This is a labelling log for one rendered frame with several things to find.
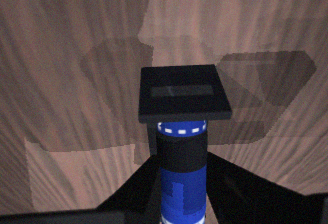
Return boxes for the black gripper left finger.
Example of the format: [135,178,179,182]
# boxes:
[0,155,162,224]

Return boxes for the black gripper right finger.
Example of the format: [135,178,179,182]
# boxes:
[206,152,328,224]

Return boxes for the blue and black battery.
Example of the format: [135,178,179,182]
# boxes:
[156,121,208,224]

